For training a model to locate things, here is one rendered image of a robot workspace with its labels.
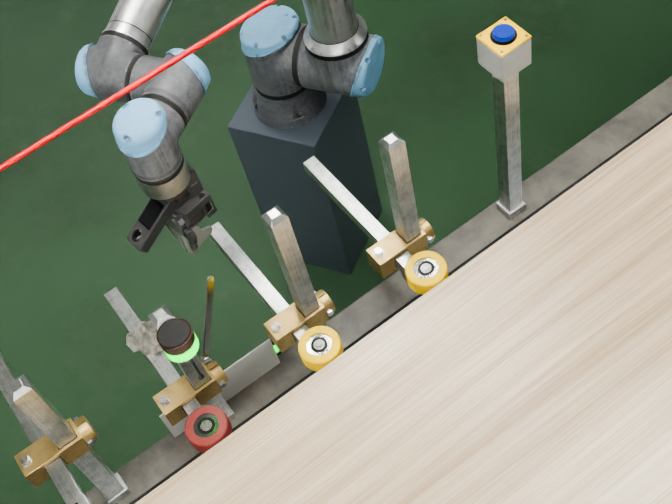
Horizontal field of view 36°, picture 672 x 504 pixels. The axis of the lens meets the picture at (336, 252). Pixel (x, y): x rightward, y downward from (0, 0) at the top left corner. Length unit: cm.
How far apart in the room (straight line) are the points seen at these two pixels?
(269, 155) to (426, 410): 108
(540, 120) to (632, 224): 138
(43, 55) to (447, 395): 258
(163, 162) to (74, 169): 186
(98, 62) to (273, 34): 71
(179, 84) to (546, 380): 80
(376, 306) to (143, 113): 71
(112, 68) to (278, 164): 96
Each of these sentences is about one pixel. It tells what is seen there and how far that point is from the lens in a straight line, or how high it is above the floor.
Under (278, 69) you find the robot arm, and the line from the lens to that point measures 248.
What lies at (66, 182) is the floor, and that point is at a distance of 356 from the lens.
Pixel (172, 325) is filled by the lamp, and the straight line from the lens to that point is 174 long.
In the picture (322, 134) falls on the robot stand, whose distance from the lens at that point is 260.
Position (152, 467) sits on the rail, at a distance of 211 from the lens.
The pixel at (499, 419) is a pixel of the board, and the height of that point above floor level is 90.
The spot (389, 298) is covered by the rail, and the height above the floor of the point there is 70.
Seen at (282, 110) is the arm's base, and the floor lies 66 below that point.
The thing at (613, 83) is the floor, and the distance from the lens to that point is 344.
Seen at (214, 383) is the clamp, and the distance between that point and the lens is 196.
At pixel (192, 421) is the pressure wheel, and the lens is 188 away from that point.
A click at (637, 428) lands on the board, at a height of 90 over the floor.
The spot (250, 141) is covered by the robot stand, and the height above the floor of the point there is 56.
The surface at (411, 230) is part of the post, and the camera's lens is 202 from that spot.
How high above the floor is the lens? 254
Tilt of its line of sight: 55 degrees down
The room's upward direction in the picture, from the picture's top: 17 degrees counter-clockwise
